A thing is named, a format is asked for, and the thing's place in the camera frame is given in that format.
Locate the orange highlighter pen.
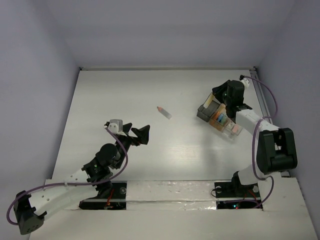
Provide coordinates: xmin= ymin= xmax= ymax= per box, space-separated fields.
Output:
xmin=212 ymin=112 xmax=220 ymax=121

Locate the clear orange-tipped highlighter pen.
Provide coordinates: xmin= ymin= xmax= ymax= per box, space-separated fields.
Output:
xmin=157 ymin=106 xmax=172 ymax=120

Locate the pink mini stapler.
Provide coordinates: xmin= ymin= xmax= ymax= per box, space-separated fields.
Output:
xmin=232 ymin=125 xmax=239 ymax=134

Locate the yellow highlighter pen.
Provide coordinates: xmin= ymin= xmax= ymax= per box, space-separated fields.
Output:
xmin=203 ymin=92 xmax=215 ymax=109

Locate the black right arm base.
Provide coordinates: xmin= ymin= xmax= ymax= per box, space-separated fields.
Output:
xmin=210 ymin=172 xmax=263 ymax=210

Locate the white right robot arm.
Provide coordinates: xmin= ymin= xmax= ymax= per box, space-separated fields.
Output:
xmin=212 ymin=78 xmax=298 ymax=196

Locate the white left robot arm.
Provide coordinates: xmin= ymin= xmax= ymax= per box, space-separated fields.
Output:
xmin=10 ymin=119 xmax=150 ymax=236

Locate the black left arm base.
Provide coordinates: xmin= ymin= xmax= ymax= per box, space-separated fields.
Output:
xmin=78 ymin=181 xmax=127 ymax=211

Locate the smoky grey plastic container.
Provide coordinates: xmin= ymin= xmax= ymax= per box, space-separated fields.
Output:
xmin=196 ymin=100 xmax=222 ymax=123

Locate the clear plastic container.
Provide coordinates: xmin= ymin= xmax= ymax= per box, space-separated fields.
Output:
xmin=221 ymin=118 xmax=243 ymax=140

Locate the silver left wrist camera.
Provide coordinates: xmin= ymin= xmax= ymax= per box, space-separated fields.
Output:
xmin=103 ymin=119 xmax=125 ymax=136

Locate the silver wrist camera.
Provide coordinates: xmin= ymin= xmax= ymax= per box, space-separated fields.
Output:
xmin=103 ymin=119 xmax=125 ymax=136
xmin=239 ymin=75 xmax=250 ymax=89

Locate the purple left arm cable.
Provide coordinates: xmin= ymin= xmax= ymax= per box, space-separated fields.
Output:
xmin=6 ymin=127 xmax=129 ymax=226

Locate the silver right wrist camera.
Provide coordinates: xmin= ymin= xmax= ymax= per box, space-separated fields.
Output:
xmin=239 ymin=75 xmax=250 ymax=89

